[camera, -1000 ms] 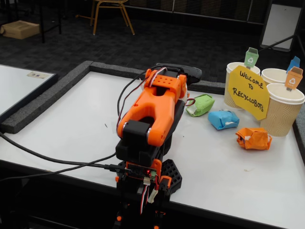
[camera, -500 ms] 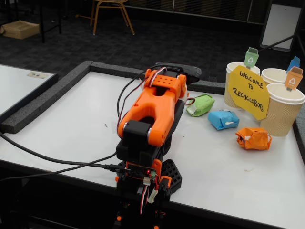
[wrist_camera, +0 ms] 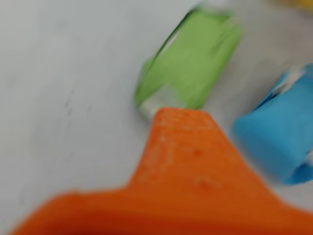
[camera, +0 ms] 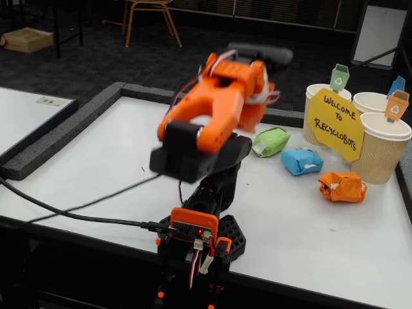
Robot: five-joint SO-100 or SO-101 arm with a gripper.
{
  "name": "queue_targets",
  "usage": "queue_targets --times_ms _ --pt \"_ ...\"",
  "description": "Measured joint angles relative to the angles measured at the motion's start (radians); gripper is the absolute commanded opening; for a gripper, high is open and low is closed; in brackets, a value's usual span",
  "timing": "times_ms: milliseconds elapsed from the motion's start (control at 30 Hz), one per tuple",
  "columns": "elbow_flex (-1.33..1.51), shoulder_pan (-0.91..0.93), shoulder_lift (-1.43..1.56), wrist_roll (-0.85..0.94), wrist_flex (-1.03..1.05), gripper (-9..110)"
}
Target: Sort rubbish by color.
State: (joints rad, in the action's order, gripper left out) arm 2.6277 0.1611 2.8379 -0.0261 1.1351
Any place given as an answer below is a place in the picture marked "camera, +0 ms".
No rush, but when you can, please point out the green paper bundle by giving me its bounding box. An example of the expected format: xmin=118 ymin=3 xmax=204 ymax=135
xmin=252 ymin=126 xmax=291 ymax=159

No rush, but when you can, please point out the black metal table frame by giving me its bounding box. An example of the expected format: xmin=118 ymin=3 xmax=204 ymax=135
xmin=51 ymin=0 xmax=84 ymax=59

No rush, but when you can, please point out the whiteboard with black frame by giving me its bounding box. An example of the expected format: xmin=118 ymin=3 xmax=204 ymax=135
xmin=0 ymin=86 xmax=79 ymax=165

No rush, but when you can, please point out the orange paper bundle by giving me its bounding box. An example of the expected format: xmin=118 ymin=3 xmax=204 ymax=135
xmin=317 ymin=172 xmax=368 ymax=203

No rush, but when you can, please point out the orange bin picture tag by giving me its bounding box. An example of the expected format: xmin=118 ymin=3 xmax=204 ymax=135
xmin=384 ymin=89 xmax=410 ymax=124

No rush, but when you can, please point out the black foam border strip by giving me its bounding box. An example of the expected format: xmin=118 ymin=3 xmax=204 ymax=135
xmin=395 ymin=153 xmax=412 ymax=226
xmin=1 ymin=81 xmax=127 ymax=181
xmin=120 ymin=82 xmax=184 ymax=107
xmin=263 ymin=108 xmax=305 ymax=129

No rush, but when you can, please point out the brown cardboard box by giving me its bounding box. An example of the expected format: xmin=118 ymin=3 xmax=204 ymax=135
xmin=0 ymin=27 xmax=54 ymax=54

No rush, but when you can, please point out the red white black wire bundle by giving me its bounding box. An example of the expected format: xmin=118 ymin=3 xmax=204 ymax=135
xmin=187 ymin=238 xmax=216 ymax=290

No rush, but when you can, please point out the white tape wrap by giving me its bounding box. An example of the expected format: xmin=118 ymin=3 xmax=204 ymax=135
xmin=256 ymin=69 xmax=281 ymax=106

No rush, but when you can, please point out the paper cup with orange tag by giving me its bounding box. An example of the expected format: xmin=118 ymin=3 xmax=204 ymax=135
xmin=351 ymin=111 xmax=412 ymax=185

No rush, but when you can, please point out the red black servo wire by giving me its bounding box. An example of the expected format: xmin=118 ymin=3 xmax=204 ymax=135
xmin=178 ymin=180 xmax=189 ymax=205

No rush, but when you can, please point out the paper cup with blue tag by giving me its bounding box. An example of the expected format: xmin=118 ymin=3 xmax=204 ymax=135
xmin=352 ymin=92 xmax=392 ymax=114

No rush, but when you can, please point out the yellow welcome paper sign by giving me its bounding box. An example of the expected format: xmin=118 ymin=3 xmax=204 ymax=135
xmin=307 ymin=88 xmax=365 ymax=164

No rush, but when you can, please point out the orange mounted controller board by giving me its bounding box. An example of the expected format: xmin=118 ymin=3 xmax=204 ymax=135
xmin=169 ymin=207 xmax=220 ymax=250

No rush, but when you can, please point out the thin black bar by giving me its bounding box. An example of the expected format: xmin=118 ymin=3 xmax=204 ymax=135
xmin=349 ymin=47 xmax=402 ymax=70

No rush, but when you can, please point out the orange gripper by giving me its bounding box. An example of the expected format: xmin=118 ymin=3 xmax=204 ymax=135
xmin=239 ymin=82 xmax=276 ymax=135

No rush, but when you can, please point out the thin black camera cable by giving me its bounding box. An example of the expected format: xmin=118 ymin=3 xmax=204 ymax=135
xmin=17 ymin=173 xmax=162 ymax=226

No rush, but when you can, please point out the blue paper bundle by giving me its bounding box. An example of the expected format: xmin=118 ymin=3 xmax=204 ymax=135
xmin=280 ymin=147 xmax=324 ymax=176

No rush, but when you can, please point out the green bin picture tag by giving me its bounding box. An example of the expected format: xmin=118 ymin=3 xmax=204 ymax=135
xmin=330 ymin=63 xmax=350 ymax=93

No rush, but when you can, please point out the small paper label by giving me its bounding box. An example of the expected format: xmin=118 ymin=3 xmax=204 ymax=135
xmin=36 ymin=96 xmax=67 ymax=107

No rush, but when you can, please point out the paper cup with green tag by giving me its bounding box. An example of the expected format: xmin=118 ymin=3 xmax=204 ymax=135
xmin=302 ymin=83 xmax=352 ymax=149

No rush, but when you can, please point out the white panel with dark frame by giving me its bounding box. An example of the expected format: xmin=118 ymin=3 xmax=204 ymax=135
xmin=350 ymin=5 xmax=411 ymax=70

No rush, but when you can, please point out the thick black USB cable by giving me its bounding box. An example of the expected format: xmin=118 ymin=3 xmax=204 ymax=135
xmin=0 ymin=176 xmax=177 ymax=235

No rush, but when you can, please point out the blue bin picture tag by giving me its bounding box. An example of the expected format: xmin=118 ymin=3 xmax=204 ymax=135
xmin=386 ymin=75 xmax=406 ymax=99

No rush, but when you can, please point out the black orange table clamp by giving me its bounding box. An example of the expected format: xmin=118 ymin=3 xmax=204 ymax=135
xmin=154 ymin=236 xmax=191 ymax=309
xmin=205 ymin=236 xmax=233 ymax=309

